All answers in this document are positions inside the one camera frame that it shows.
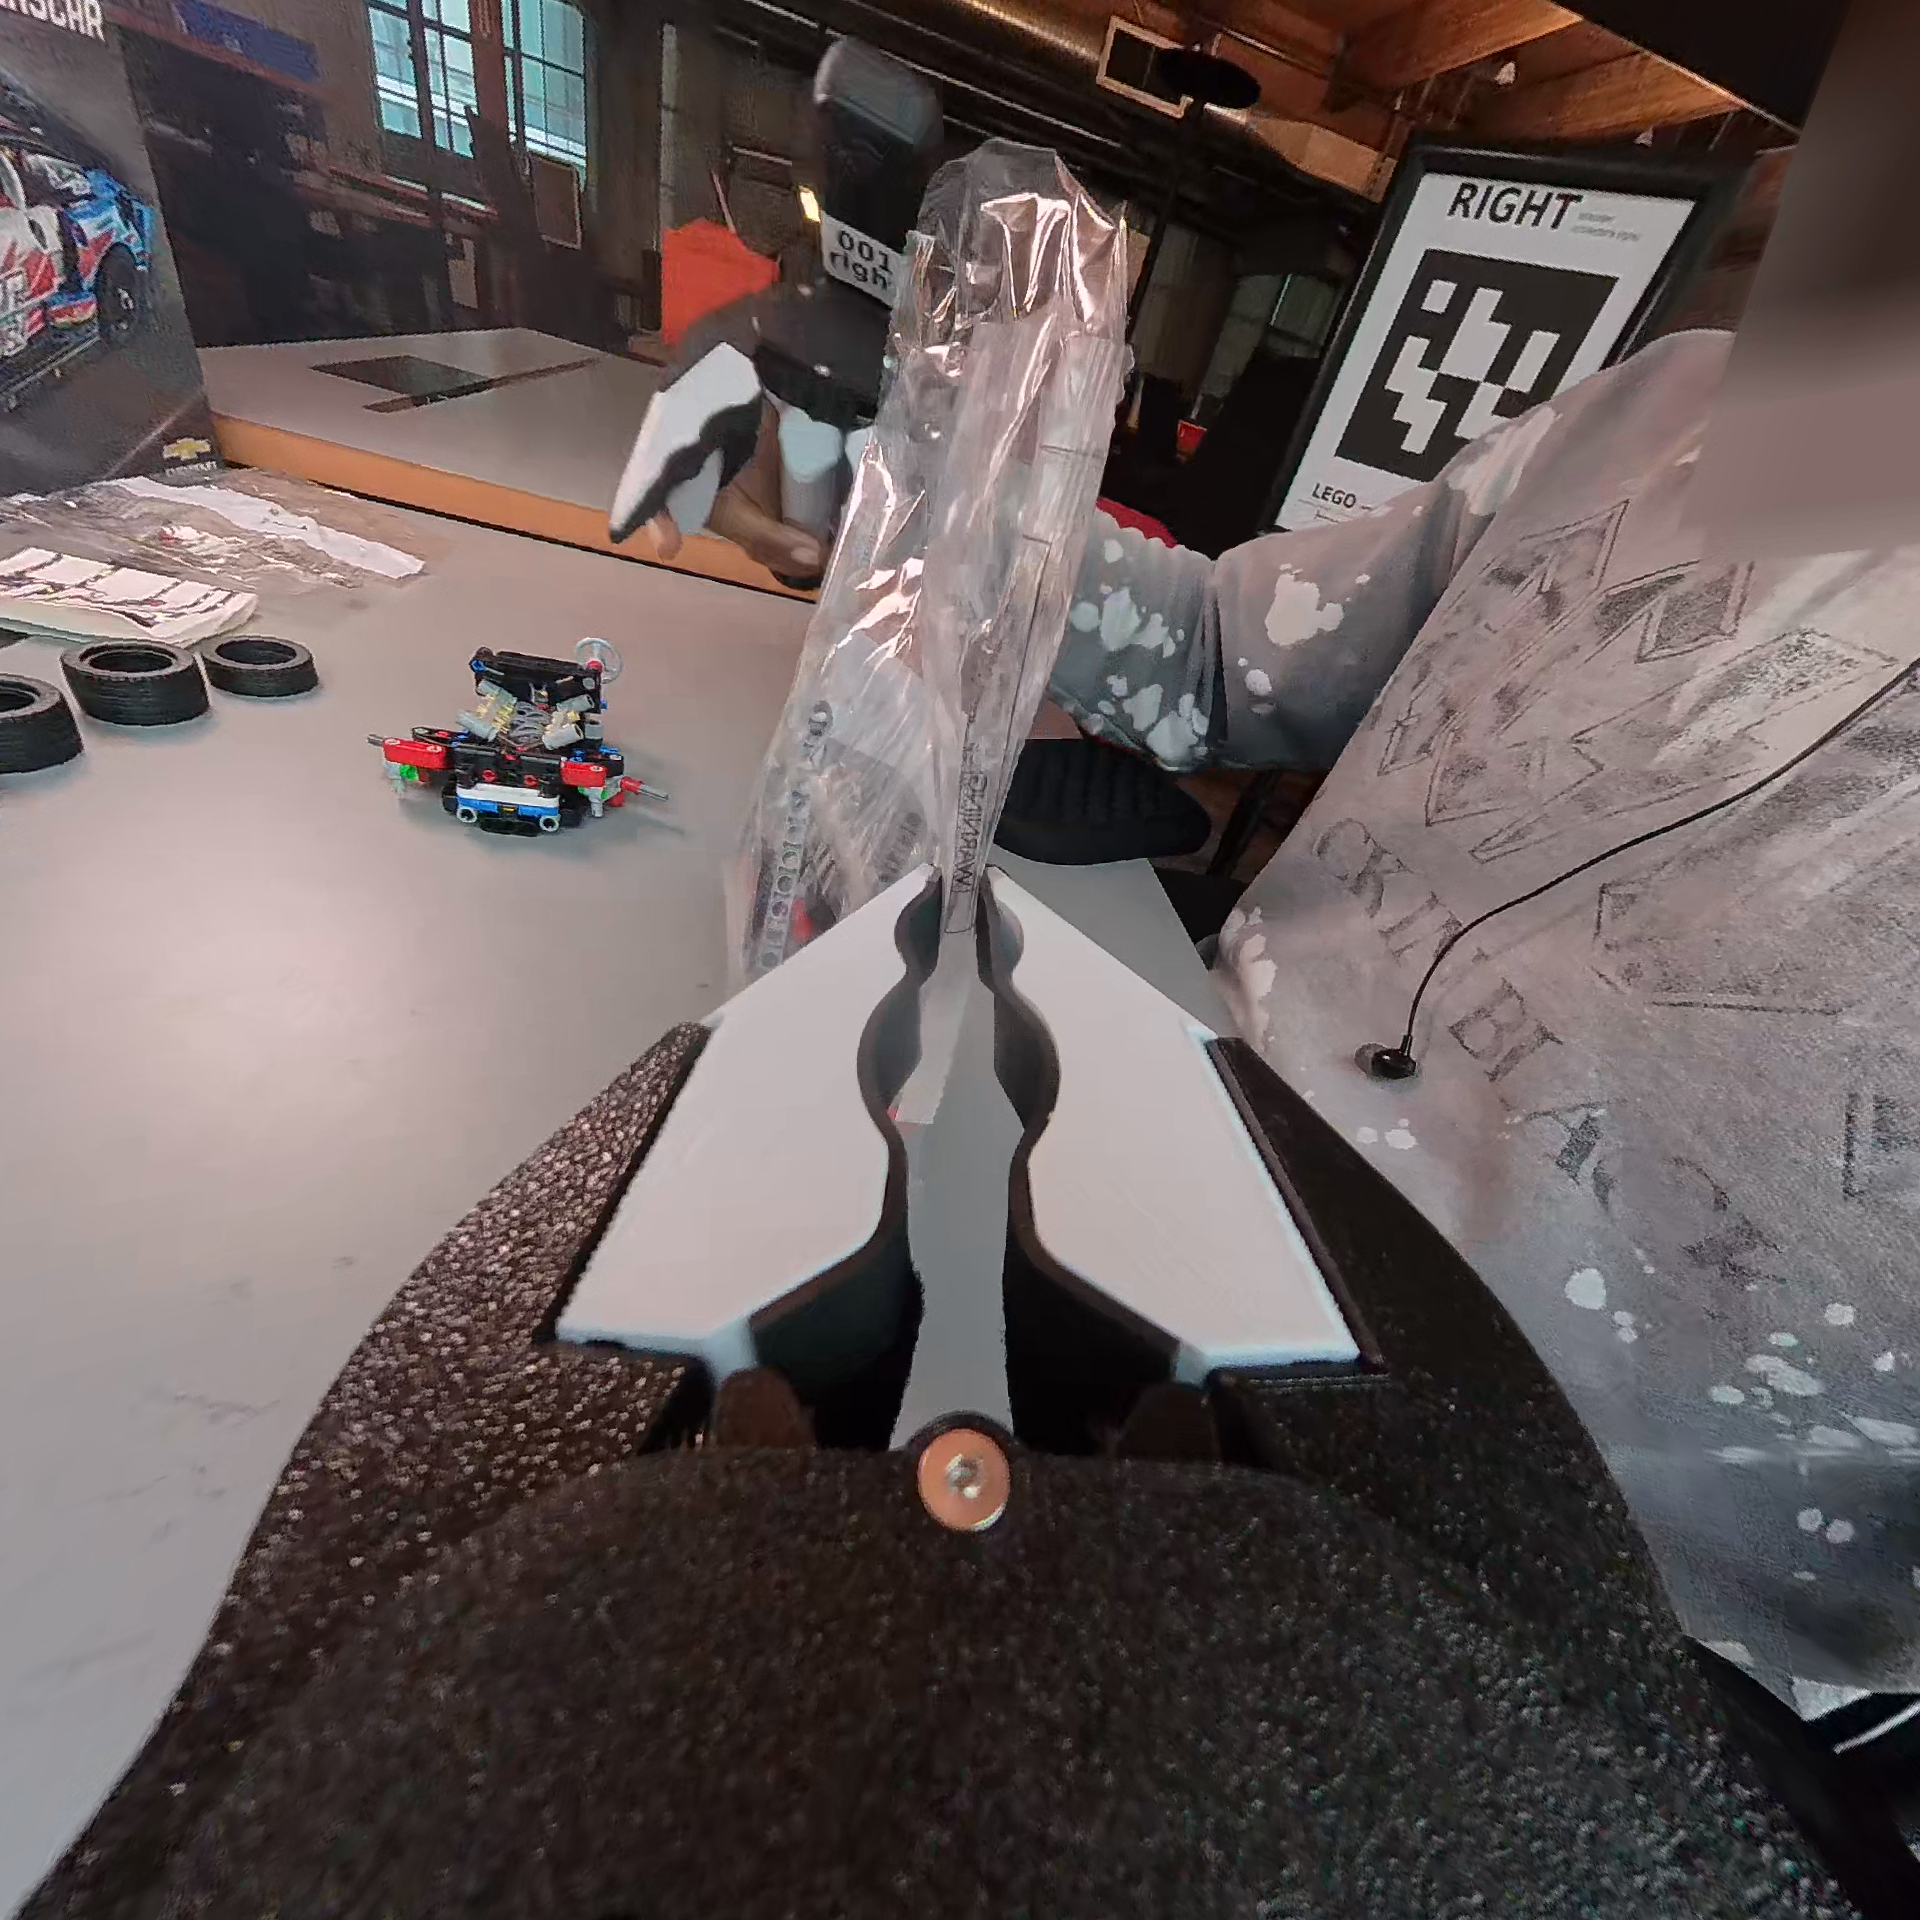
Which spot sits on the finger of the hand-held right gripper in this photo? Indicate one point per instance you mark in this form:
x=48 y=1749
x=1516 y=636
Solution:
x=691 y=422

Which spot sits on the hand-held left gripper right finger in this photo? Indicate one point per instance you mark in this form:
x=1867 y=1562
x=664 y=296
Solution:
x=1184 y=1202

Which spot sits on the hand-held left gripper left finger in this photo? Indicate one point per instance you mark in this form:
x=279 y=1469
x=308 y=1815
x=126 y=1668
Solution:
x=751 y=1184

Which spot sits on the large clear plastic bag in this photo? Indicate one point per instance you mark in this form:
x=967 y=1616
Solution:
x=962 y=524

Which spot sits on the grey desk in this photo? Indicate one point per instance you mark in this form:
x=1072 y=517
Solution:
x=300 y=1020

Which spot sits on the person's right hand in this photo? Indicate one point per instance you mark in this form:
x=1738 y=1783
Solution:
x=751 y=512

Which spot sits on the wood-edged white table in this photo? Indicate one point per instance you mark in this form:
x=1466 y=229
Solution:
x=482 y=435

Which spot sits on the toy car chassis assembly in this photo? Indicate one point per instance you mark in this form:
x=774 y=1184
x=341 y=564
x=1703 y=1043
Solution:
x=517 y=743

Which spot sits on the black wrist rest pad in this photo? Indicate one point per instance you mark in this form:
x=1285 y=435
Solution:
x=1110 y=803

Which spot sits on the crumpled empty clear bags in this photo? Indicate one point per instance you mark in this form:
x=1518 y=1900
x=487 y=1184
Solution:
x=226 y=524

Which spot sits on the black toy tyre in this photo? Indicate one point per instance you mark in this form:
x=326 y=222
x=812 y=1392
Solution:
x=135 y=682
x=259 y=666
x=28 y=724

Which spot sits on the sticker sheet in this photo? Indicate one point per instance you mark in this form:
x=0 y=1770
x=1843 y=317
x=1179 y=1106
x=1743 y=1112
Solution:
x=120 y=599

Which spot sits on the toy car box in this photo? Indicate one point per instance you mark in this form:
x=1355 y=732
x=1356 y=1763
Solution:
x=76 y=255

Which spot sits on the black framed marker sign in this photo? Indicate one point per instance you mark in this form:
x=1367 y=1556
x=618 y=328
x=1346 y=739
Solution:
x=1500 y=347

